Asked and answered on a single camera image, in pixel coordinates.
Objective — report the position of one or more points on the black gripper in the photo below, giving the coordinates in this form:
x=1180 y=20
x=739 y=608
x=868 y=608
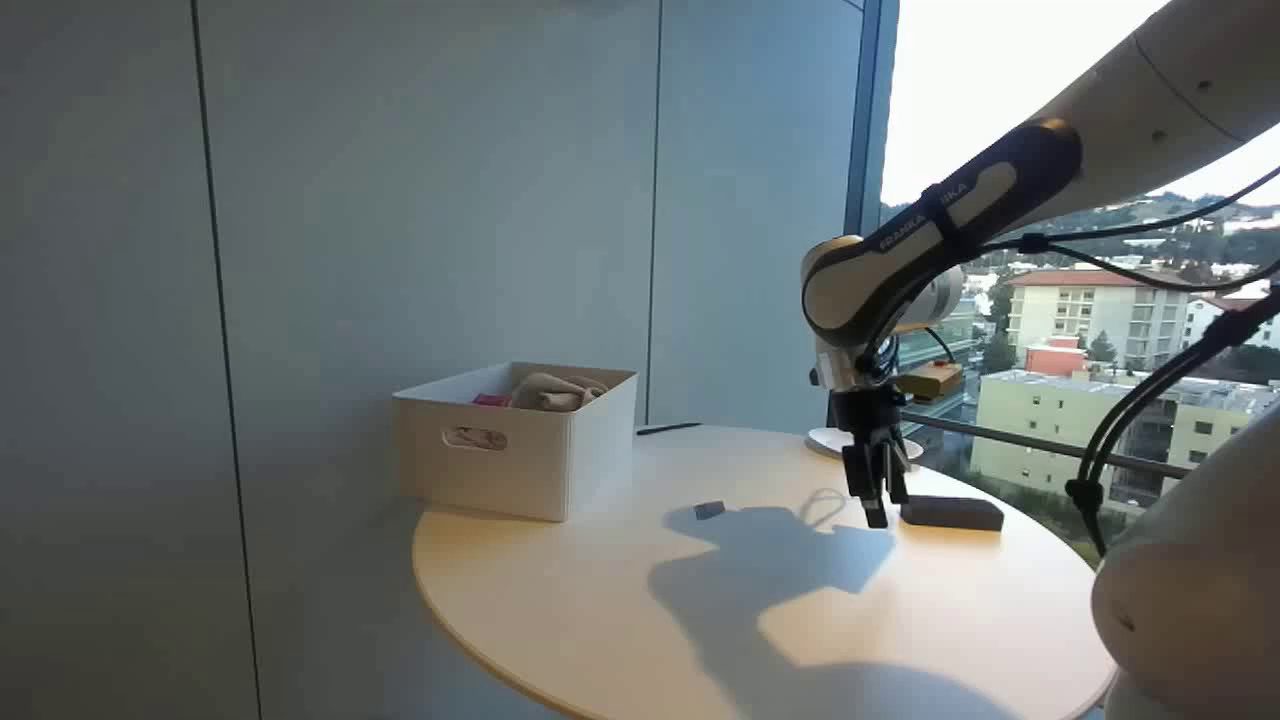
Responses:
x=868 y=419

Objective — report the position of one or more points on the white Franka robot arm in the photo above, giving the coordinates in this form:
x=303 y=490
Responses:
x=1173 y=83

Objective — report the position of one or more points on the white plastic basket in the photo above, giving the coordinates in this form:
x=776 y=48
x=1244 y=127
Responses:
x=513 y=462

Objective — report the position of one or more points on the black rectangular block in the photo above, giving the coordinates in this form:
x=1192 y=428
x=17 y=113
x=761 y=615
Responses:
x=954 y=515

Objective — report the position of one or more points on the small dark flat piece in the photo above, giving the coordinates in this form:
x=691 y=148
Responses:
x=711 y=508

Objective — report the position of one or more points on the dark balcony railing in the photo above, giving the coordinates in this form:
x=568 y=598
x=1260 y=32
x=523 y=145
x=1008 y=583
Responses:
x=1025 y=441

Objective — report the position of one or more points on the cream red-roofed building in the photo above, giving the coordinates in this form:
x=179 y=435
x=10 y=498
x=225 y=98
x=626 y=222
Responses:
x=1095 y=312

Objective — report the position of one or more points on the pink cloth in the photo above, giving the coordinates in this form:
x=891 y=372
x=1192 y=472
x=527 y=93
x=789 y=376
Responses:
x=490 y=398

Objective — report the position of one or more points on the yellow black wrist camera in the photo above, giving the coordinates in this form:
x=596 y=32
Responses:
x=930 y=383

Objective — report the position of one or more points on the blue window frame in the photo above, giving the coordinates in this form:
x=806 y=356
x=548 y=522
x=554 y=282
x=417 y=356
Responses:
x=868 y=104

